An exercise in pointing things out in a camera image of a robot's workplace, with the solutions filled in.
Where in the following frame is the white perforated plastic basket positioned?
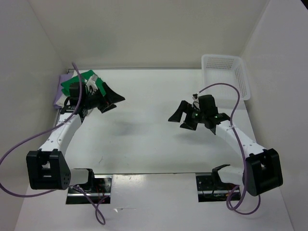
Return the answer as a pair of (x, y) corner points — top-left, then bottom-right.
(201, 54), (251, 101)

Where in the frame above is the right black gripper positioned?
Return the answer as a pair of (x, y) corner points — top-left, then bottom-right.
(168, 100), (206, 130)

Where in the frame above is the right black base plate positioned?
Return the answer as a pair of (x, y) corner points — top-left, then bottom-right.
(195, 173), (235, 202)

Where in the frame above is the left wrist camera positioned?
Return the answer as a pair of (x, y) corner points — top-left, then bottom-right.
(86, 74), (101, 92)

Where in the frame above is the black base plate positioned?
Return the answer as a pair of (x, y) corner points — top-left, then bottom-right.
(195, 173), (235, 202)
(65, 175), (112, 205)

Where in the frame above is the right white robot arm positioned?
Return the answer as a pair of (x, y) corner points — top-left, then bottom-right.
(168, 95), (283, 196)

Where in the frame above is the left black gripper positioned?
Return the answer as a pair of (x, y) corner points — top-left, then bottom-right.
(82, 82), (125, 113)

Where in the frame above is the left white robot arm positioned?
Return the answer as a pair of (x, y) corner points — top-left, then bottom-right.
(26, 82), (125, 193)

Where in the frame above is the purple t shirt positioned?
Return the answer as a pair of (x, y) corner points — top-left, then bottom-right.
(53, 73), (73, 109)

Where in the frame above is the green t shirt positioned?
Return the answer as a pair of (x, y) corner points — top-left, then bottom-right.
(62, 70), (106, 96)

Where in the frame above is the cream t shirt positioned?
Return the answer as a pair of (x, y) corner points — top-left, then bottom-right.
(56, 94), (68, 108)

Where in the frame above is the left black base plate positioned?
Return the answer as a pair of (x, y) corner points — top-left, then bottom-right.
(65, 175), (112, 205)

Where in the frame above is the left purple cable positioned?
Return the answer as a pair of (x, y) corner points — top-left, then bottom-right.
(0, 62), (110, 226)

